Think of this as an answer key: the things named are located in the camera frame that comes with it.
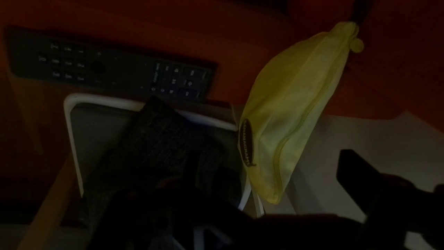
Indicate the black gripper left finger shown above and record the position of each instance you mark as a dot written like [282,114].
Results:
[193,168]

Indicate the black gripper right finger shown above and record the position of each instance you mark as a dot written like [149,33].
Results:
[369,184]

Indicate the yellow cloth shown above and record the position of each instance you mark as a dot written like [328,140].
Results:
[286,105]

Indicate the black remote control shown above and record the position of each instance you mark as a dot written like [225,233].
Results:
[111,69]

